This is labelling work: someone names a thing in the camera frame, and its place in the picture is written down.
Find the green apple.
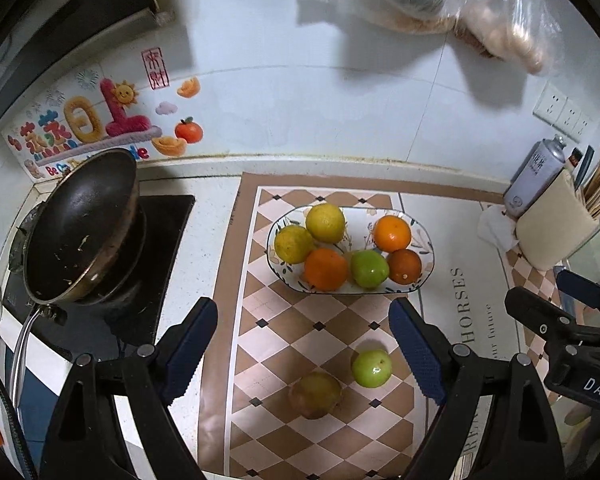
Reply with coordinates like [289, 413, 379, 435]
[351, 350, 392, 388]
[351, 250, 390, 289]

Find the dark red-orange fruit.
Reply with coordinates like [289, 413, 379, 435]
[387, 249, 422, 285]

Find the brown pear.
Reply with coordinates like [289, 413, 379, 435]
[288, 372, 341, 419]

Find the orange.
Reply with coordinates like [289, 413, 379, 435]
[373, 216, 412, 252]
[303, 248, 349, 292]

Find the yellow lemon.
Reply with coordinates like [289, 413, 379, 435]
[306, 203, 346, 244]
[274, 224, 315, 264]

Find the black gas stove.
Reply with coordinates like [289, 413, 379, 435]
[31, 195, 195, 362]

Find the cream utensil holder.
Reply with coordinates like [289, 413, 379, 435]
[516, 169, 600, 271]

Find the checkered printed table mat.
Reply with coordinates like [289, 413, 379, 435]
[198, 174, 559, 479]

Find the oval floral ceramic plate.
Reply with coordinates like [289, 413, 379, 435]
[266, 205, 436, 295]

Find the white crumpled tissue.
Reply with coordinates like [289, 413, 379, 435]
[477, 205, 518, 252]

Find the black wok pan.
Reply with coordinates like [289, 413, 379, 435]
[8, 148, 140, 408]

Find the silver gas canister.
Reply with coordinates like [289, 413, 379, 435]
[504, 134, 566, 218]

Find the plastic bag with eggs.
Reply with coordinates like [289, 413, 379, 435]
[454, 0, 564, 76]

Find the black range hood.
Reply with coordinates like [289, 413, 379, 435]
[0, 0, 159, 128]

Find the white wall socket strip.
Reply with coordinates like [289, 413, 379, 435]
[532, 82, 593, 143]

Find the colourful wall sticker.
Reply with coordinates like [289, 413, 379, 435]
[2, 46, 204, 181]

